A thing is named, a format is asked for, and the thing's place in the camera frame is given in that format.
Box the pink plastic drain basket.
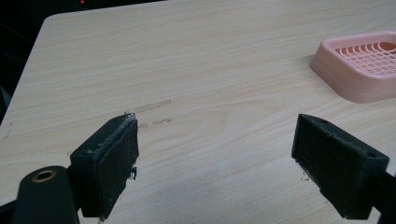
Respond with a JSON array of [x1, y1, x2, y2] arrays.
[[308, 30, 396, 105]]

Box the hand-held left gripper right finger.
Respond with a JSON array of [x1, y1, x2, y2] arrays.
[[290, 113, 390, 220]]

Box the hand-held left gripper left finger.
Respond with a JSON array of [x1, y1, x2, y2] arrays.
[[68, 112, 140, 222]]

